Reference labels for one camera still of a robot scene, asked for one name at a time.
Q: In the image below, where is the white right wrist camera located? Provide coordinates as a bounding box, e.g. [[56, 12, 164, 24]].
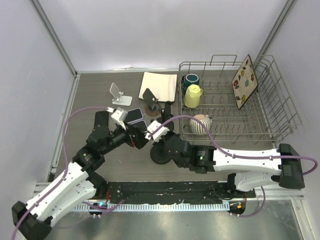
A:
[[145, 120, 169, 142]]

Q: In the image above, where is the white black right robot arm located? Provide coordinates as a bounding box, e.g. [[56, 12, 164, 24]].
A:
[[150, 131, 305, 198]]

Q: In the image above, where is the dark green mug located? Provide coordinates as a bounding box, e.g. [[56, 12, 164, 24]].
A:
[[182, 73, 200, 88]]

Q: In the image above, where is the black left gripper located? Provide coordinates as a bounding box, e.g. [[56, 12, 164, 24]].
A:
[[101, 120, 149, 156]]

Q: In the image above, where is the silver folding phone stand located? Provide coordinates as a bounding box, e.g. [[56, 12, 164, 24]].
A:
[[109, 82, 133, 107]]

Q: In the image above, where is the aluminium corner frame post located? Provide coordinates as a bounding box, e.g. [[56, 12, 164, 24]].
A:
[[29, 0, 77, 76], [255, 0, 297, 64]]

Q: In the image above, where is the aluminium corner frame post right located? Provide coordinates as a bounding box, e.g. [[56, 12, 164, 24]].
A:
[[255, 0, 297, 64]]

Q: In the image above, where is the black phone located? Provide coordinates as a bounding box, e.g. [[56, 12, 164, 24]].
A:
[[91, 111, 110, 140]]

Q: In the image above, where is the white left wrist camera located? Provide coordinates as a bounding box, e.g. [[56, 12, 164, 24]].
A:
[[106, 107, 128, 130]]

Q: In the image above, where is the wooden base phone stand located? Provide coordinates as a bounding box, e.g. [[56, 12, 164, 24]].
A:
[[142, 88, 162, 117]]

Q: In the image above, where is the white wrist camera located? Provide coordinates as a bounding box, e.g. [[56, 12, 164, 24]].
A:
[[106, 107, 128, 130], [145, 120, 169, 142]]

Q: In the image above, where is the black phone stand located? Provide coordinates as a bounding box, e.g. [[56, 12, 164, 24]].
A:
[[159, 101, 174, 131], [150, 141, 172, 165]]

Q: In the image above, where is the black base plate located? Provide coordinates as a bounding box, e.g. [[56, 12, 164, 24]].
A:
[[90, 181, 256, 205]]

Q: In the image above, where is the aluminium corner frame post left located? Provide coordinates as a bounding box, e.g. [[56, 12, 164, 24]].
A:
[[29, 0, 77, 76]]

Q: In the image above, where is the grey wire dish rack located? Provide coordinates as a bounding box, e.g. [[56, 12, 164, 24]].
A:
[[178, 54, 302, 148]]

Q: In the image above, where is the lilac case phone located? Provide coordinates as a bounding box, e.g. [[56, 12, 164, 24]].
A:
[[127, 119, 147, 135], [125, 108, 144, 124]]

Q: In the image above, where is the floral square plate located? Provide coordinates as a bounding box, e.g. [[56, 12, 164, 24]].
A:
[[231, 54, 258, 110]]

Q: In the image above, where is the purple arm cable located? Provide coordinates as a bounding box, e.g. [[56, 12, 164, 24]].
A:
[[11, 106, 126, 240], [147, 114, 319, 218]]

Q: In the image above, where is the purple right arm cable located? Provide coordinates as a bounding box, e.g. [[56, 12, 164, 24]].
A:
[[147, 114, 319, 218]]

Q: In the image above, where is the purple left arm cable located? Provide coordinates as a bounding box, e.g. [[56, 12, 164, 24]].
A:
[[11, 106, 126, 240]]

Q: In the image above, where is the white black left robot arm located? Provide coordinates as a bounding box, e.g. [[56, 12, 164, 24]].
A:
[[11, 124, 152, 240]]

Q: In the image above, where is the cream square plate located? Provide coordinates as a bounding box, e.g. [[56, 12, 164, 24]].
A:
[[138, 72, 177, 102]]

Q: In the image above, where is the striped white grey mug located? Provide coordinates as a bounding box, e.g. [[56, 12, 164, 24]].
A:
[[189, 114, 212, 136]]

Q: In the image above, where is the yellow faceted mug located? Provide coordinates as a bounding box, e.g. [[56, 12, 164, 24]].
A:
[[184, 84, 203, 109]]

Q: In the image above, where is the white slotted cable duct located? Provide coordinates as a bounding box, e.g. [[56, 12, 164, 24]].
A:
[[71, 201, 230, 212]]

